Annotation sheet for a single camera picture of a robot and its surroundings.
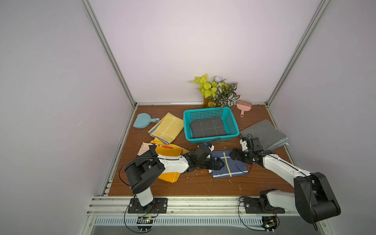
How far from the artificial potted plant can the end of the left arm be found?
37 centimetres

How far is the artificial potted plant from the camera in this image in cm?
94

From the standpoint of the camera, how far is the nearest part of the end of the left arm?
0.68m
